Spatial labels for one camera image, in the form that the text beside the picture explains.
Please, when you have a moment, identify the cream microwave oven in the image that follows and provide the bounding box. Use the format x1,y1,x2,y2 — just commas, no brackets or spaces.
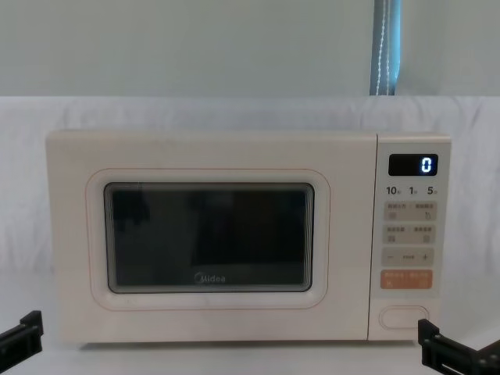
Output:
45,130,452,351

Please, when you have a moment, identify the white curtain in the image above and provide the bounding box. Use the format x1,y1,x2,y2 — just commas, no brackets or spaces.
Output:
395,0,500,98
0,0,377,98

